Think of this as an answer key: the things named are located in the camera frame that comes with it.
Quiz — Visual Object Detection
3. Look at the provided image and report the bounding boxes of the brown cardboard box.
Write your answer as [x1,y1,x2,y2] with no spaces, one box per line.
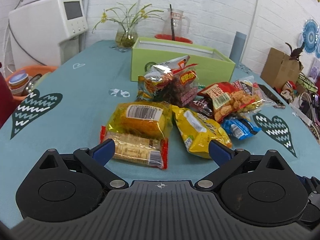
[260,48,301,89]

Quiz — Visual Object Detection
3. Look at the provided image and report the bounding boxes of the black smartphone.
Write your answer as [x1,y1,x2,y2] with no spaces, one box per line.
[259,84,285,108]

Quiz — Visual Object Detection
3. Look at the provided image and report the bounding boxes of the blue decorative wall plates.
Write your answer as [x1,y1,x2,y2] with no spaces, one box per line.
[298,19,319,59]

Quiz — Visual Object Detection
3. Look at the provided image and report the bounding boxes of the yellow chips bag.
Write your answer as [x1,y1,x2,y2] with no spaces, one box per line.
[172,106,232,159]

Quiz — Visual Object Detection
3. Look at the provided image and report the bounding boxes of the red plastic basin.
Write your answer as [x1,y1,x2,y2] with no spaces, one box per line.
[155,34,193,44]

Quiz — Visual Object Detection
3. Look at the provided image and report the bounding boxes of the glass pitcher with straw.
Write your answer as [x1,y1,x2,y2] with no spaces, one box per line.
[162,4,190,37]

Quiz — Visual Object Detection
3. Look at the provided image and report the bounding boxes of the red fried snack bag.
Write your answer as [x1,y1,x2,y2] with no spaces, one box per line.
[197,82,254,122]

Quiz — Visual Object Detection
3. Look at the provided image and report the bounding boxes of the blue snack packet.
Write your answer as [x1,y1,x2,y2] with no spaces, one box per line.
[221,117,261,140]

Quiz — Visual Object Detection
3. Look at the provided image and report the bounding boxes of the glass vase with plant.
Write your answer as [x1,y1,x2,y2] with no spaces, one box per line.
[92,2,164,48]

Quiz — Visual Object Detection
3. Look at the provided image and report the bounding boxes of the grey cylinder speaker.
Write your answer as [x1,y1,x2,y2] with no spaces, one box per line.
[229,31,247,64]

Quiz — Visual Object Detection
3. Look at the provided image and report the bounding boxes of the clear macaroni snack bag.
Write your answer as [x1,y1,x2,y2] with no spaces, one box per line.
[232,75,276,113]

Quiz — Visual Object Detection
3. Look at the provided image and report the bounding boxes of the orange basin with bowls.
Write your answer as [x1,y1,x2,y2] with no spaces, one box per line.
[5,65,58,105]

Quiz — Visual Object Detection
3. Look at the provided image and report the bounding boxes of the yellow cake snack pack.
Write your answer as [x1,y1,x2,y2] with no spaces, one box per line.
[106,101,172,140]

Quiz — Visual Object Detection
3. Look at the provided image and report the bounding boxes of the white appliance with screen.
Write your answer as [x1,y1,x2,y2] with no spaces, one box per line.
[9,0,88,69]

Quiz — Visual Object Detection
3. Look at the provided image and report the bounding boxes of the red-edged cracker pack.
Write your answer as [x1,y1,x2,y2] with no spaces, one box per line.
[100,126,168,170]

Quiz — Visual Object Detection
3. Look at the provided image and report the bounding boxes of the dark red striped snack pack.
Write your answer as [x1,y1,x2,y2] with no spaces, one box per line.
[189,98,214,119]

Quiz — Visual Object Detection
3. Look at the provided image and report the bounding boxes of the red dates snack bag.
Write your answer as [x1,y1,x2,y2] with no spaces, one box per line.
[160,63,198,107]

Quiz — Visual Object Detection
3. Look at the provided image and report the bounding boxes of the green cardboard storage box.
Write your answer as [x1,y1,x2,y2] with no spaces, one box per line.
[131,37,235,86]

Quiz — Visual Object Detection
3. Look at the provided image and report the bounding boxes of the teal heart-pattern tablecloth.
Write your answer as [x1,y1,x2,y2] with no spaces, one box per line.
[1,41,319,228]

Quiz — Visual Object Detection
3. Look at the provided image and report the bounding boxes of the silver foil chips bag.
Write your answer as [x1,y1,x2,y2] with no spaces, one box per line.
[136,55,190,101]

